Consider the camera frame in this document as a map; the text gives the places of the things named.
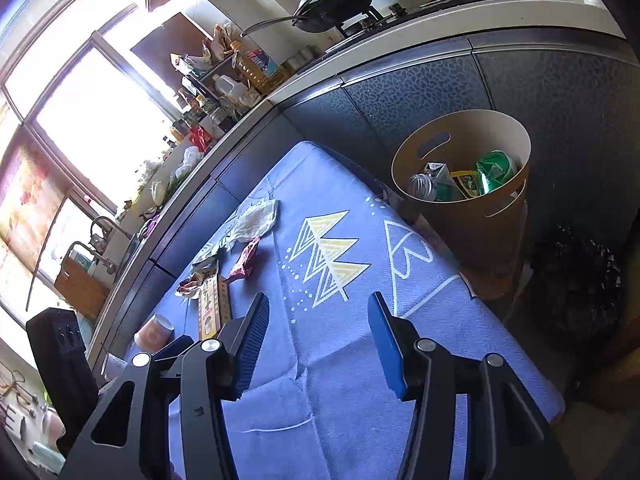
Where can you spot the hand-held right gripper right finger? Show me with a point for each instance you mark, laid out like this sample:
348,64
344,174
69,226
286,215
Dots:
387,350

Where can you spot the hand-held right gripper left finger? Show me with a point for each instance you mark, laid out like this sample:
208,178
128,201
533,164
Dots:
252,345

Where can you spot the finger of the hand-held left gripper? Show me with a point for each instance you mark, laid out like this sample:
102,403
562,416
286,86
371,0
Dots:
180,345

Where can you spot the pink white paper cup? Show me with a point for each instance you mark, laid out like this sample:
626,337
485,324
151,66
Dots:
155,332

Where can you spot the yellow cardboard box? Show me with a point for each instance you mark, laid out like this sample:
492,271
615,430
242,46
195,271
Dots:
215,305

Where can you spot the small wrapper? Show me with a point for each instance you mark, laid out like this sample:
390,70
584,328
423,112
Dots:
206,269

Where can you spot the red snack wrapper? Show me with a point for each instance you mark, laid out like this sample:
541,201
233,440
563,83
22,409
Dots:
245,260

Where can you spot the white plastic wrapper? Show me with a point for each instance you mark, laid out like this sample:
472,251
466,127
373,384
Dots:
255,220

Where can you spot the beige round bin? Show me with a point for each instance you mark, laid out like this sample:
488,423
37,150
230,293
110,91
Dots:
475,230

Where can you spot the clear plastic bottle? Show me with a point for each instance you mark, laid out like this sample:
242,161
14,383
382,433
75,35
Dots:
432,190

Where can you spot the yellow snack wrapper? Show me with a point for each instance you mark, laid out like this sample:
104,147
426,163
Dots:
466,182

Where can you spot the small grey white carton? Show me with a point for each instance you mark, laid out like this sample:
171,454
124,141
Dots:
439,170

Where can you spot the crushed green can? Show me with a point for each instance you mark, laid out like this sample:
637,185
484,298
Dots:
495,170

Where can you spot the black trash bag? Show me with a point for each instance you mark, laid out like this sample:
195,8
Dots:
575,295

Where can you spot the white mug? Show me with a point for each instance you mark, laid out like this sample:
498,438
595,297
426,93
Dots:
114,366

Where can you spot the blue printed tablecloth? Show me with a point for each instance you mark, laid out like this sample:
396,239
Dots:
325,410

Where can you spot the tall metal faucet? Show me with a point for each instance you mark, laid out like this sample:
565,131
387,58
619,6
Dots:
107,222
80,247

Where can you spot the purple cloth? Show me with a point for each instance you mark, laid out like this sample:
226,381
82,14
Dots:
150,222

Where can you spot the white vegetable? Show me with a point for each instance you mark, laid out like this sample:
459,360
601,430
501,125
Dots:
159,191

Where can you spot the printed window blind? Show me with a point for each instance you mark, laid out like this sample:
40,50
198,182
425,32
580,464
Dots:
30,200

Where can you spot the clear plastic bag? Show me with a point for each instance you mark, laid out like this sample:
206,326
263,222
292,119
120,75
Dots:
187,162

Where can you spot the red bag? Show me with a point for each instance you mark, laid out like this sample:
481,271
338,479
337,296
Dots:
200,139

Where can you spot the row of seasoning bottles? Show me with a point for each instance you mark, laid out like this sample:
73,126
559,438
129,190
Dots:
187,115

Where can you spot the white plastic jug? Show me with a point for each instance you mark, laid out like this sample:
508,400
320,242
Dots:
230,90

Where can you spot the grey kitchen cabinet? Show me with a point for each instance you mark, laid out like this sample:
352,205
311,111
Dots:
425,90

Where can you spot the yellow cooking oil bottle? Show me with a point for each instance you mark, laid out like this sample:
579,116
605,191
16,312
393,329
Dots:
257,70

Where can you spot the black rack with packets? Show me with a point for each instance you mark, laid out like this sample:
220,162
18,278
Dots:
210,60

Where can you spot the black wok with lid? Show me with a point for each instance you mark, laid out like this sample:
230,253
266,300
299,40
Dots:
340,0

